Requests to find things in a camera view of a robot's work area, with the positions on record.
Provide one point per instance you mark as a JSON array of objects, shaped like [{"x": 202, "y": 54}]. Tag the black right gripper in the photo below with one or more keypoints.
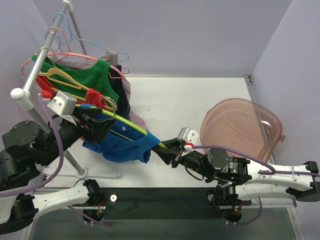
[{"x": 176, "y": 155}]

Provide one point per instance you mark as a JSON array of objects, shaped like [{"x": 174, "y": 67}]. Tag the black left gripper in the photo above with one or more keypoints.
[{"x": 83, "y": 122}]

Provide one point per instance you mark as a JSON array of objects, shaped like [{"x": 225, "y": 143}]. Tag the lime green hanger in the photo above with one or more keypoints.
[{"x": 117, "y": 117}]

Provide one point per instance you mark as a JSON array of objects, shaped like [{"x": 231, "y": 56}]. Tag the blue tank top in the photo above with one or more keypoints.
[{"x": 123, "y": 143}]

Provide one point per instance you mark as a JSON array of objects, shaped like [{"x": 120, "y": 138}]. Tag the red tank top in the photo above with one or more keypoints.
[{"x": 92, "y": 96}]

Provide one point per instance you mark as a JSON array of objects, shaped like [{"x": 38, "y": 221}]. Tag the yellow plastic hanger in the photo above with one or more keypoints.
[{"x": 110, "y": 103}]

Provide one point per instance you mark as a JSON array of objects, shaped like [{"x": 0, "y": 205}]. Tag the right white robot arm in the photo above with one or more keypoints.
[{"x": 241, "y": 177}]

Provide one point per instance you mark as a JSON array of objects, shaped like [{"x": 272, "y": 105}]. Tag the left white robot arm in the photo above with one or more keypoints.
[{"x": 27, "y": 145}]

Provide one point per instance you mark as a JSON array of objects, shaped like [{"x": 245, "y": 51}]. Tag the dark grey-blue tank top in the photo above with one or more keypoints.
[{"x": 123, "y": 89}]

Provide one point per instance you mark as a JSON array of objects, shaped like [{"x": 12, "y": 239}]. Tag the green tank top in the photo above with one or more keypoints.
[{"x": 95, "y": 77}]

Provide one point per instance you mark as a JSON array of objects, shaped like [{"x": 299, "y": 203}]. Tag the pink plastic hanger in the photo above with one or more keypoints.
[{"x": 73, "y": 54}]

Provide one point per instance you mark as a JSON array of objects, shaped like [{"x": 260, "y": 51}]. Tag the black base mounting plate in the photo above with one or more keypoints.
[{"x": 173, "y": 203}]

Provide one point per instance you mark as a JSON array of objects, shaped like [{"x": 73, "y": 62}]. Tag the pink translucent plastic basin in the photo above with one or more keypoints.
[{"x": 242, "y": 125}]

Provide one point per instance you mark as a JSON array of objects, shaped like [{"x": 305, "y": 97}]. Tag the silver clothes rack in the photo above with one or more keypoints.
[{"x": 22, "y": 95}]

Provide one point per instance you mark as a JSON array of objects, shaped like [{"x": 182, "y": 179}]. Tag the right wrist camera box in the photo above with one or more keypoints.
[{"x": 189, "y": 137}]

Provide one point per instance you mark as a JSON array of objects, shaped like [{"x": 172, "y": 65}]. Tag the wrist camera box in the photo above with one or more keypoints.
[
  {"x": 62, "y": 103},
  {"x": 189, "y": 137}
]

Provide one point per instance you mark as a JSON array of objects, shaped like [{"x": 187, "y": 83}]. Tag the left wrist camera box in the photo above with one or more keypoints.
[{"x": 62, "y": 103}]

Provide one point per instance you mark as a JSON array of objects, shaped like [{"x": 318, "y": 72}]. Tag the pink wire hanger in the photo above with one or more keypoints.
[{"x": 50, "y": 30}]

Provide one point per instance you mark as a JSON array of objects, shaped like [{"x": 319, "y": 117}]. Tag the light blue wire hanger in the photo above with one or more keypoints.
[{"x": 82, "y": 41}]

